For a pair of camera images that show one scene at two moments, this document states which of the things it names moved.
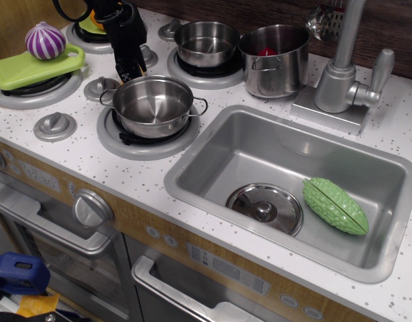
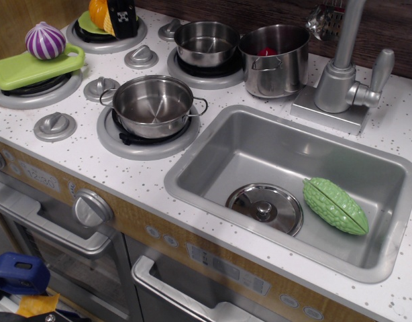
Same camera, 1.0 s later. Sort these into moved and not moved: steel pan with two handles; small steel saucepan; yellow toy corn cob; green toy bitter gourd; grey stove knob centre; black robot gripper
Moved: yellow toy corn cob; black robot gripper
Not moved: small steel saucepan; grey stove knob centre; steel pan with two handles; green toy bitter gourd
